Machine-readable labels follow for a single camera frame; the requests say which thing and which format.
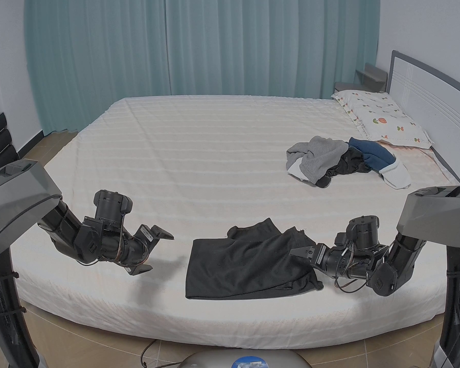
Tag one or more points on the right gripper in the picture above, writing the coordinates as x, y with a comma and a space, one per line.
331, 261

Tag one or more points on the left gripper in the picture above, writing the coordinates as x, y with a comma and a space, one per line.
145, 240

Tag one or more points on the black T-shirt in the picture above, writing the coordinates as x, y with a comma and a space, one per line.
245, 266

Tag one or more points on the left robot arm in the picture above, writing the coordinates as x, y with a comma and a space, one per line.
19, 197

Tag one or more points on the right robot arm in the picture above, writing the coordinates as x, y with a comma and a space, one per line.
433, 213

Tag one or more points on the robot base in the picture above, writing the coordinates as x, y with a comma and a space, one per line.
214, 360

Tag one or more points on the pile of clothes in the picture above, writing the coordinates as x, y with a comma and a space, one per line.
318, 155

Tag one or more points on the bed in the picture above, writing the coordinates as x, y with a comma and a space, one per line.
195, 148

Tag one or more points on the white printed pillow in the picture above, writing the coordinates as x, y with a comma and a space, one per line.
383, 117

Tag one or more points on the grey bedside table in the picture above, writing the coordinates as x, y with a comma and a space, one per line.
372, 73

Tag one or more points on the blue-green curtain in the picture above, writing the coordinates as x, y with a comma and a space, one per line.
272, 33
99, 52

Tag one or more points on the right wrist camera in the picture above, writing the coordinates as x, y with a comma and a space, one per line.
341, 240

